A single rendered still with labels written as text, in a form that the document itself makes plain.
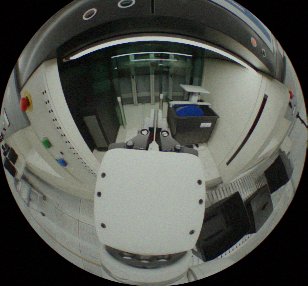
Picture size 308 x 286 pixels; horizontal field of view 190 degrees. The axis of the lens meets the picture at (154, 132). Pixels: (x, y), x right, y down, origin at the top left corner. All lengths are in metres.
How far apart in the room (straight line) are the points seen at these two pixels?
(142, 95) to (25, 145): 1.81
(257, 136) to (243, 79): 0.23
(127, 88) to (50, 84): 0.93
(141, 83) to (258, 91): 0.96
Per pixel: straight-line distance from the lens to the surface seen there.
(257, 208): 0.80
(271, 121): 0.39
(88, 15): 0.17
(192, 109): 0.54
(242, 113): 0.46
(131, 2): 0.16
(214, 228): 0.66
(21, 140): 1.76
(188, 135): 0.49
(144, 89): 1.07
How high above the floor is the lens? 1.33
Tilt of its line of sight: 41 degrees down
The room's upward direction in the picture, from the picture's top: 1 degrees counter-clockwise
